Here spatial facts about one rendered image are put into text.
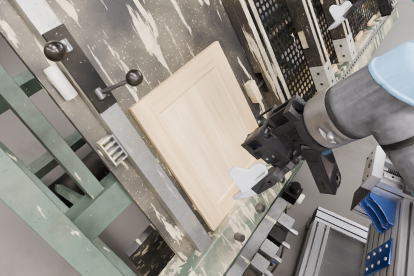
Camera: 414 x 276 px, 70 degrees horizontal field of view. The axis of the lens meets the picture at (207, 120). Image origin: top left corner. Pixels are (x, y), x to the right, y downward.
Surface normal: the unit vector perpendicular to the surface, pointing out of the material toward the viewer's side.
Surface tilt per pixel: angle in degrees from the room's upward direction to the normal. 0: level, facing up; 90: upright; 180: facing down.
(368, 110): 83
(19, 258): 0
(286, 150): 28
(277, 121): 90
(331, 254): 0
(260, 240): 0
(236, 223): 54
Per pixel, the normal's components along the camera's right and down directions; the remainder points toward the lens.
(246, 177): -0.16, 0.36
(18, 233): 0.02, -0.63
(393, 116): -0.56, 0.26
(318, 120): -0.85, 0.11
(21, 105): 0.65, 0.03
